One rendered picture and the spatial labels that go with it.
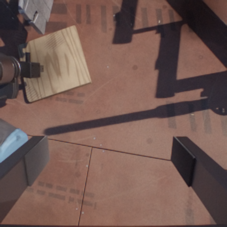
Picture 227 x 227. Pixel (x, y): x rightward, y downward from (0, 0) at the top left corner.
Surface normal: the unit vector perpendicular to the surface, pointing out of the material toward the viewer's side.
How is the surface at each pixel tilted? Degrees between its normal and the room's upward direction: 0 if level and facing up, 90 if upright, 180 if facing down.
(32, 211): 0
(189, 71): 0
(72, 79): 0
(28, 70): 25
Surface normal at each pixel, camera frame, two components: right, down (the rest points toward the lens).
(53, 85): -0.11, -0.16
